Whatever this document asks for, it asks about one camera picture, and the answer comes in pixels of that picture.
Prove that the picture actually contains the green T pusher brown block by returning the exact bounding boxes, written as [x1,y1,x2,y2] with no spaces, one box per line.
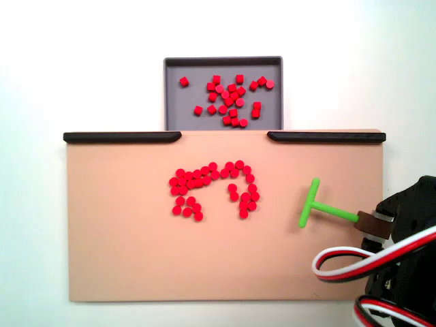
[298,177,393,240]

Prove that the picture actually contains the beige flat board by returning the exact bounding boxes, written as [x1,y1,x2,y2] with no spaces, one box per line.
[64,128,388,303]

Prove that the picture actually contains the grey shallow tray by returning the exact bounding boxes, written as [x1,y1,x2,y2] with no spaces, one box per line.
[163,56,284,131]

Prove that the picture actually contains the red white black servo cable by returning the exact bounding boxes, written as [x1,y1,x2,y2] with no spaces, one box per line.
[311,224,436,283]
[354,295,436,327]

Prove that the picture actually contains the black board edge rail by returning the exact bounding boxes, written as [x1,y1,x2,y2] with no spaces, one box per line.
[63,131,183,144]
[267,131,387,144]

